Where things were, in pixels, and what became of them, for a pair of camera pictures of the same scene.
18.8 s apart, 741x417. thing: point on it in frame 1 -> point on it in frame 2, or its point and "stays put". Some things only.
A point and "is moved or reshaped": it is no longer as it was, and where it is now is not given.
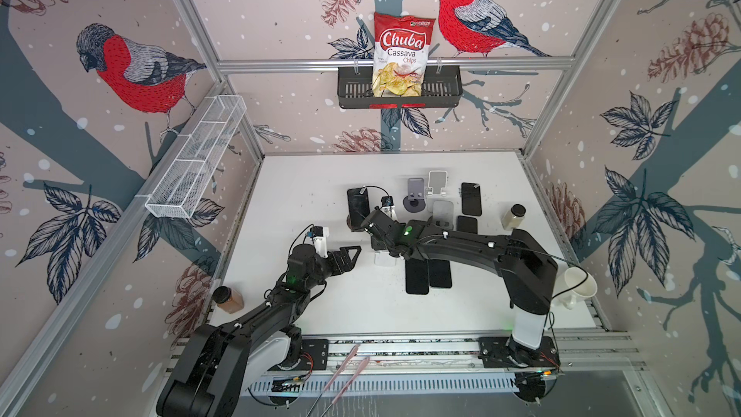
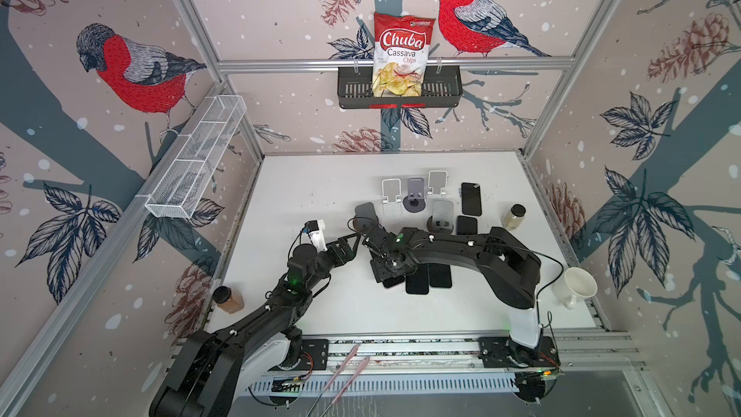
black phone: [471, 199] stays put
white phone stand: [384, 259] is moved or reshaped
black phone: [359, 208] -> [393, 281]
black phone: [440, 273] stays put
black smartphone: [467, 225] stays put
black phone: [417, 276] stays put
